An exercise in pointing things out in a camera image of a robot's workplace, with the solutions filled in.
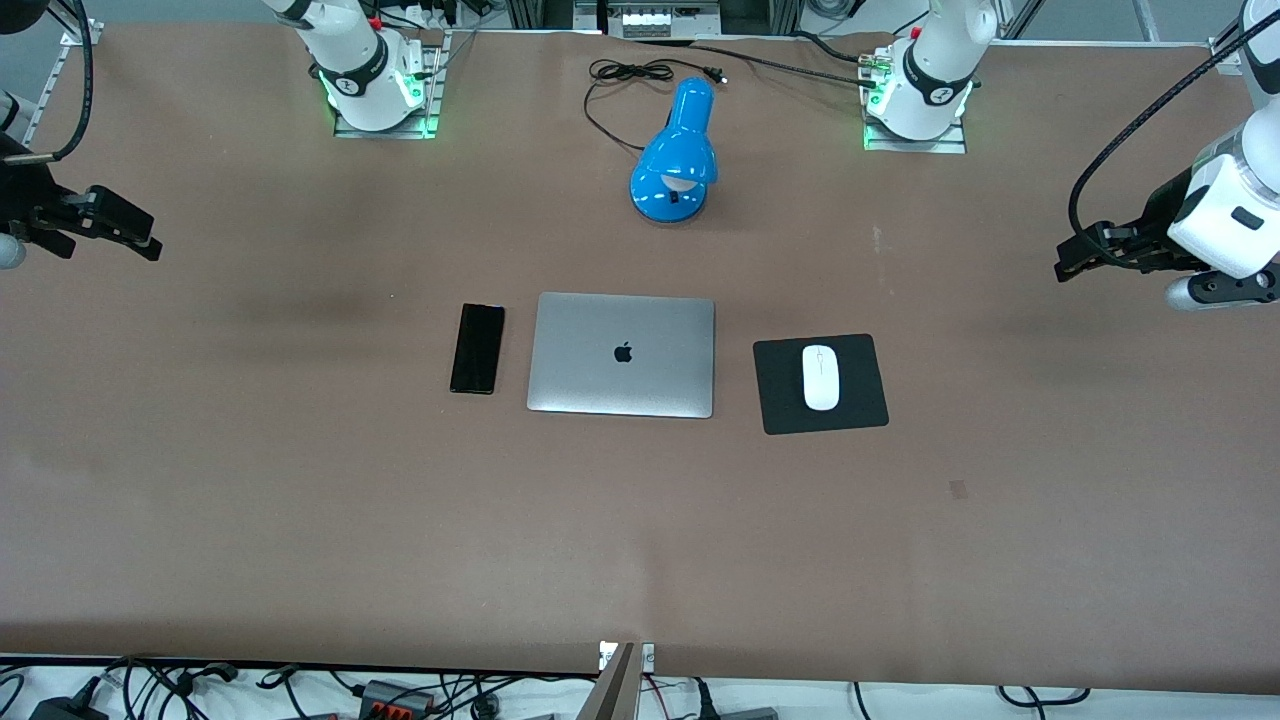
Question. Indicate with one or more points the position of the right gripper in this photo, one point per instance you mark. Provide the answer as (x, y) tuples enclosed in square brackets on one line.
[(22, 196)]

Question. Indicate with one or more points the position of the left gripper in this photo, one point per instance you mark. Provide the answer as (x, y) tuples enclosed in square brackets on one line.
[(1157, 217)]

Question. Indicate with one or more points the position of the white computer mouse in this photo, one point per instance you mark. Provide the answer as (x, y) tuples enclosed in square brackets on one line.
[(821, 380)]

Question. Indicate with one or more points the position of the black smartphone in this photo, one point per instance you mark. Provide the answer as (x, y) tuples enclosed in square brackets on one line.
[(478, 348)]

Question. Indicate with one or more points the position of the black mouse pad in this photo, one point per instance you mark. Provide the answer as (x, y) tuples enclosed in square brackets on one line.
[(775, 400)]

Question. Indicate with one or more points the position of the blue desk lamp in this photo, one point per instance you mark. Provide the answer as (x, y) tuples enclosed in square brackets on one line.
[(675, 150)]

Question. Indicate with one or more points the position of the black power adapter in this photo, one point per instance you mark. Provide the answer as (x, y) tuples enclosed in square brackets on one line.
[(65, 708)]

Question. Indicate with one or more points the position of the white power strip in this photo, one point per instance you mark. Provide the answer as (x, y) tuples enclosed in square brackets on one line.
[(660, 20)]

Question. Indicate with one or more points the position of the silver closed laptop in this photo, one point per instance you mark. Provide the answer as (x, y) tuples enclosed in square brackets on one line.
[(620, 380)]

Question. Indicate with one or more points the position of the grey connector block orange levers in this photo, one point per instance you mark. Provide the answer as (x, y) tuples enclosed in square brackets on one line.
[(395, 698)]

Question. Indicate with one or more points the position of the black round plug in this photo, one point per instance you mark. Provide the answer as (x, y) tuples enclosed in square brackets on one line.
[(485, 708)]

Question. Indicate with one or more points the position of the aluminium frame rail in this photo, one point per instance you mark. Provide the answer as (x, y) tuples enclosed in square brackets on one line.
[(45, 95), (1225, 48)]

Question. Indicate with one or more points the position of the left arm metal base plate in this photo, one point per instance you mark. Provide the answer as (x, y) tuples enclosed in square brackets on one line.
[(955, 142)]

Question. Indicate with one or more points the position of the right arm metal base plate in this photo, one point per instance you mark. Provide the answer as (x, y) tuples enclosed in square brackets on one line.
[(432, 95)]

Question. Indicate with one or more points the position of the wooden post with metal bracket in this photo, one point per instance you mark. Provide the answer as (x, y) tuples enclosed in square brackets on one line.
[(620, 690)]

